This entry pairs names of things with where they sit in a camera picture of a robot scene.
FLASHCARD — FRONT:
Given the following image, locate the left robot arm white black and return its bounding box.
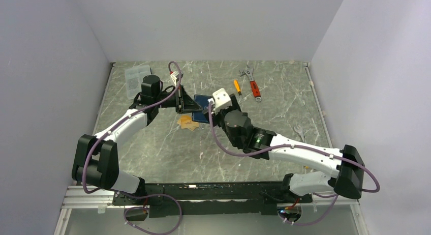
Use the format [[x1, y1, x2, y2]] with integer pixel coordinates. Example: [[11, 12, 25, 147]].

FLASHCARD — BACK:
[[71, 75, 203, 204]]

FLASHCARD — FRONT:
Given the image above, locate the orange handled screwdriver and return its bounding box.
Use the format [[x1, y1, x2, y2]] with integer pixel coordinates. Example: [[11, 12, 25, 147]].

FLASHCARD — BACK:
[[233, 80, 242, 97]]

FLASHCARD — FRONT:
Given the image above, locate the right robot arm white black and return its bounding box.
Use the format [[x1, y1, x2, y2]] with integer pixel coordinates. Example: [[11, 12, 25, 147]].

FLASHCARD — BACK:
[[204, 99, 365, 202]]

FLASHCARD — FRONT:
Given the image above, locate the blue leather card holder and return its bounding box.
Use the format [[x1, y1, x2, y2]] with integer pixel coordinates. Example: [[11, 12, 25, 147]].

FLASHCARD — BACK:
[[192, 95, 212, 124]]

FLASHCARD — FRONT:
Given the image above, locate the clear plastic screw box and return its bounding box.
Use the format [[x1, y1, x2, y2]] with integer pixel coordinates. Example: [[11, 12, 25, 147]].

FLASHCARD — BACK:
[[125, 65, 152, 100]]

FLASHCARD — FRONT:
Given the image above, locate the gold card stack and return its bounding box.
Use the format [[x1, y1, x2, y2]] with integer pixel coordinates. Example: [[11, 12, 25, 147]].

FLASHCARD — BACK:
[[177, 115, 199, 131]]

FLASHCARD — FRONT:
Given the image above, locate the red handled adjustable wrench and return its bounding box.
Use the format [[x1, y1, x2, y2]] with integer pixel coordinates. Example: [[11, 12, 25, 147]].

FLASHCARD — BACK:
[[239, 66, 262, 102]]

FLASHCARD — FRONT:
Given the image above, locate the aluminium frame rail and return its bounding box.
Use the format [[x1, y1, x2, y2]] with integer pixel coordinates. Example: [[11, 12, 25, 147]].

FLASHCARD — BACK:
[[61, 186, 114, 209]]

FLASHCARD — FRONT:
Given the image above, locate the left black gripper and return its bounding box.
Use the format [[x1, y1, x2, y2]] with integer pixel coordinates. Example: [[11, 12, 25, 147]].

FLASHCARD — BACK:
[[155, 84, 203, 114]]

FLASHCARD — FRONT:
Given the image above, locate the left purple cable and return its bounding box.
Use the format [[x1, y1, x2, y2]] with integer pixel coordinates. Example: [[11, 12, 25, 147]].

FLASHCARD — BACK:
[[81, 61, 184, 235]]

